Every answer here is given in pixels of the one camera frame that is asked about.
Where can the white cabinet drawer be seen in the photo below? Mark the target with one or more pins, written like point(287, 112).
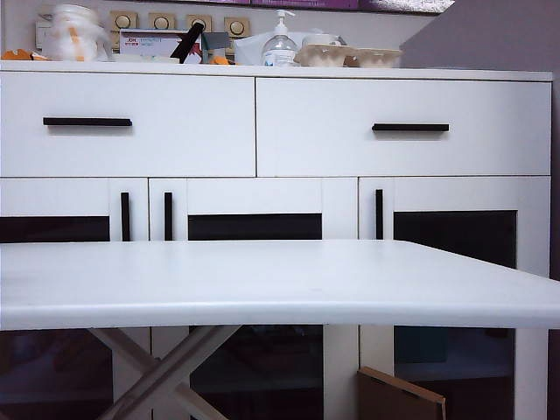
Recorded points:
point(175, 131)
point(328, 131)

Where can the white glass-panel cabinet door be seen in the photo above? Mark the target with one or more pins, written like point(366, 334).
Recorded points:
point(455, 192)
point(65, 197)
point(254, 194)

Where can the white table leg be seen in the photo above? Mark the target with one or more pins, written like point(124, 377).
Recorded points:
point(201, 345)
point(122, 350)

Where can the beige cardboard egg carton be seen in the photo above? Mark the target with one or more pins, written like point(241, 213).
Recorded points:
point(321, 55)
point(378, 58)

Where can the clear pump sanitizer bottle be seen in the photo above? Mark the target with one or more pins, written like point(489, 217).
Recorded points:
point(279, 48)

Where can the small orange object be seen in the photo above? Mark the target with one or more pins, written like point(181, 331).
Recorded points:
point(221, 59)

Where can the white ceramic bowl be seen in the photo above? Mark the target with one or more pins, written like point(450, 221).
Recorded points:
point(321, 40)

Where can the grey card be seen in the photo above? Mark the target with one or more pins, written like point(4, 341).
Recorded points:
point(216, 40)

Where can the black cylindrical tube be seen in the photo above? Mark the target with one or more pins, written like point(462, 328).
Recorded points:
point(186, 42)

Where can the white sideboard cabinet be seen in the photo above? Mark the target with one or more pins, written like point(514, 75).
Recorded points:
point(437, 74)

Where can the white box with red print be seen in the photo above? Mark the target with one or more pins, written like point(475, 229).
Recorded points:
point(149, 46)

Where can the brown cardboard piece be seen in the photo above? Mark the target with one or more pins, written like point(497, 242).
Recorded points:
point(385, 398)

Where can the white plastic packaging bundle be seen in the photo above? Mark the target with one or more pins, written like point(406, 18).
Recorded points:
point(72, 33)

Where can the orange flat object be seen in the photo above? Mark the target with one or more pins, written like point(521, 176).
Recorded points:
point(17, 54)

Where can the beige round wall dimmer switch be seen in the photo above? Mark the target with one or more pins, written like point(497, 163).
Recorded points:
point(162, 21)
point(197, 18)
point(123, 20)
point(236, 26)

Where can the plain purple wall poster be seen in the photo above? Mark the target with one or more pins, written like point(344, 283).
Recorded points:
point(306, 2)

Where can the white wall box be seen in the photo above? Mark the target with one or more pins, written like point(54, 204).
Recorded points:
point(43, 33)

